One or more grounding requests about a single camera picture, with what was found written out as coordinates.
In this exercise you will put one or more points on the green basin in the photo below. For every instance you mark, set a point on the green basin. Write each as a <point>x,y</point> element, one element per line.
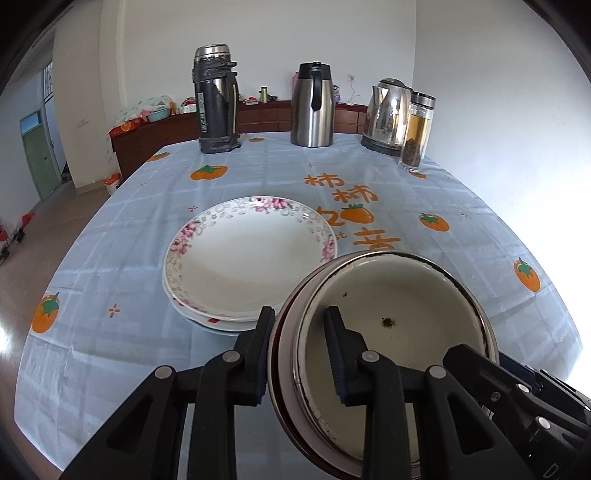
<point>159,116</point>

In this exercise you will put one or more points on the purple printed bag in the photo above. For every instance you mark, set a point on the purple printed bag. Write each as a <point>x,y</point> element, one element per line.
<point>338,94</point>

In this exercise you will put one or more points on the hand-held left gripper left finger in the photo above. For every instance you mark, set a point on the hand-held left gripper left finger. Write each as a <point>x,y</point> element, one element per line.
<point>261,360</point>

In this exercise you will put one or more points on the red plastic bag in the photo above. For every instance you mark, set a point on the red plastic bag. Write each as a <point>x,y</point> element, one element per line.
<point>27,220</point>

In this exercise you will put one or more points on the barred window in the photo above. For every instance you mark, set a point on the barred window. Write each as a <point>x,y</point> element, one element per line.
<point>48,87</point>

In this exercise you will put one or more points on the green can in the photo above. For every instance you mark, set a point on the green can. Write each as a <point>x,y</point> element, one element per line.
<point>263,94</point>

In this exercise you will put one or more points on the dark worn thermos flask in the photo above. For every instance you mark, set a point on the dark worn thermos flask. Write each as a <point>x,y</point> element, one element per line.
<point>212,115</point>

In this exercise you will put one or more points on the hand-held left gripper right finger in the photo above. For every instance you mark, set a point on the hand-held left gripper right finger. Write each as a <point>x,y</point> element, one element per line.
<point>337,360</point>

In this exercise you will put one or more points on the orange cardboard box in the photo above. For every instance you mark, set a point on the orange cardboard box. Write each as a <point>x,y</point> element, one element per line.
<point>125,128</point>

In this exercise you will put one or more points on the glass tea bottle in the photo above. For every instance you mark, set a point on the glass tea bottle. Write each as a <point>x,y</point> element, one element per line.
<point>418,134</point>

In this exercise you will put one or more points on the white plate red flower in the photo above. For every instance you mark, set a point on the white plate red flower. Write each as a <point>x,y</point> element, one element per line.
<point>213,320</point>

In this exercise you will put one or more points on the brown wooden sideboard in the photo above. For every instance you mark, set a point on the brown wooden sideboard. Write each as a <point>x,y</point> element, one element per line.
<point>138,143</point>

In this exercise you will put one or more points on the persimmon print tablecloth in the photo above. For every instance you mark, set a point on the persimmon print tablecloth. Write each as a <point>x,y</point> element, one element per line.
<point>415,194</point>

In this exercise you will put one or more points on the pink floral rim plate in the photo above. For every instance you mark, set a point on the pink floral rim plate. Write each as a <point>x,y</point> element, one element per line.
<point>249,263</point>

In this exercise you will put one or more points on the white plastic bucket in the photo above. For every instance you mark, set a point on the white plastic bucket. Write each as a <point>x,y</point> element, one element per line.
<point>113,183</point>

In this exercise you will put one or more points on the green door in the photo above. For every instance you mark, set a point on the green door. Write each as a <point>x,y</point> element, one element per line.
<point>40,157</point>

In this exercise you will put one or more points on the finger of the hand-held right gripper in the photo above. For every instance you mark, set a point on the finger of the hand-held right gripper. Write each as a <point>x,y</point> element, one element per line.
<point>565,415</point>
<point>475,374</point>

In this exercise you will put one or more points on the stainless steel bowl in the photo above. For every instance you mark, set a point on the stainless steel bowl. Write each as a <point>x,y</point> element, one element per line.
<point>288,297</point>

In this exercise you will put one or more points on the steel electric kettle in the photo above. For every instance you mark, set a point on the steel electric kettle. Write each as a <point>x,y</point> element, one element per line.
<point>385,120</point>

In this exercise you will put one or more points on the pile of colourful cloths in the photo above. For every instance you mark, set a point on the pile of colourful cloths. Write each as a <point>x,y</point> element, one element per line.
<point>188,106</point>

